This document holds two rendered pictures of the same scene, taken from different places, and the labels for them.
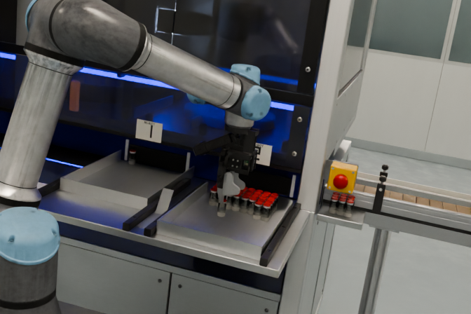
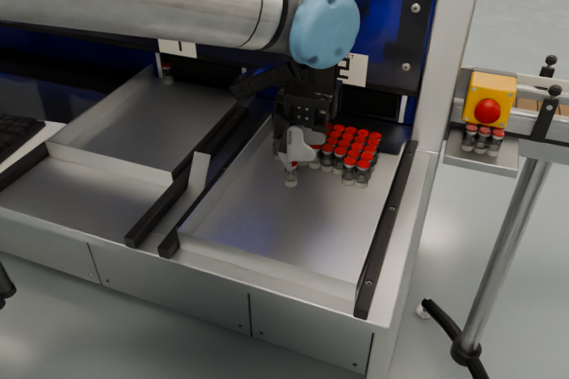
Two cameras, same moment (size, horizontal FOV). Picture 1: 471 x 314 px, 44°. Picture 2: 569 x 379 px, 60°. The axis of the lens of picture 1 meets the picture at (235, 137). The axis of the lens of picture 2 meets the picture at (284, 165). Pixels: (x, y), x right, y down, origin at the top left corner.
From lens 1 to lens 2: 0.79 m
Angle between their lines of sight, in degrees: 23
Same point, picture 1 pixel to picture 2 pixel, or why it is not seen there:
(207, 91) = (190, 28)
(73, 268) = not seen: hidden behind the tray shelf
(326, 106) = not seen: outside the picture
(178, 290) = not seen: hidden behind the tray
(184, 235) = (224, 255)
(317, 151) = (446, 62)
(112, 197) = (121, 168)
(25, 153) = not seen: outside the picture
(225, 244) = (292, 273)
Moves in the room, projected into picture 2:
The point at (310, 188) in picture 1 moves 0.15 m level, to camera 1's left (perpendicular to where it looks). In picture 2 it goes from (433, 119) to (347, 115)
